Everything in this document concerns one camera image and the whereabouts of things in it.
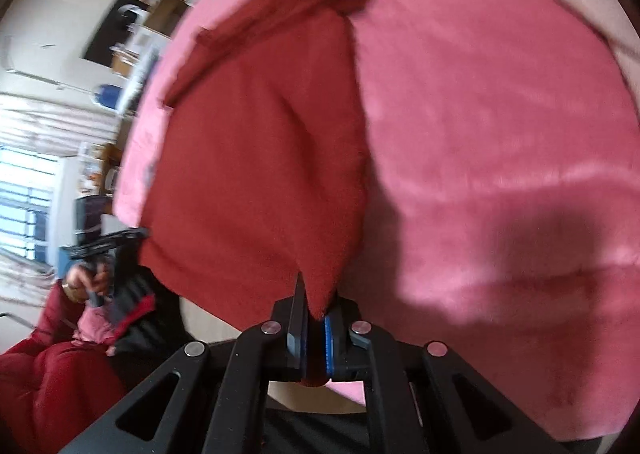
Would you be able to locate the blue chair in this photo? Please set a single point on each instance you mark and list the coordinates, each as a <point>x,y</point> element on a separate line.
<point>106,95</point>

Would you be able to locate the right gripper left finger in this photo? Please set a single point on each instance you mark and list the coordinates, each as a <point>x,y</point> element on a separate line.
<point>271,350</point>

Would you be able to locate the window with frames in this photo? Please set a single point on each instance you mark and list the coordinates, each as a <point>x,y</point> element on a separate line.
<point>27,185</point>

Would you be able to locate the pink bed blanket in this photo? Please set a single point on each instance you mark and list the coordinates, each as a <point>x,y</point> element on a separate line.
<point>502,214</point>

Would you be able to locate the person's left hand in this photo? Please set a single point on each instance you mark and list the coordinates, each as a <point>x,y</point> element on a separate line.
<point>80,282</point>

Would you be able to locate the black monitor screen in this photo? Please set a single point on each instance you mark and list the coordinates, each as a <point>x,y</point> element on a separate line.
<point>113,29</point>

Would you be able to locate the dark red sweater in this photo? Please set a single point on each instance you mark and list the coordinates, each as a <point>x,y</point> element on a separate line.
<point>262,180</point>

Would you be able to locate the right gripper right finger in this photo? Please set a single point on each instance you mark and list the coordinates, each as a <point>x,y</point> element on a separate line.
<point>358,351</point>

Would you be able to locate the left patterned curtain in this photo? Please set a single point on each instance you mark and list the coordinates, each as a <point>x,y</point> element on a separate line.
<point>53,128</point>

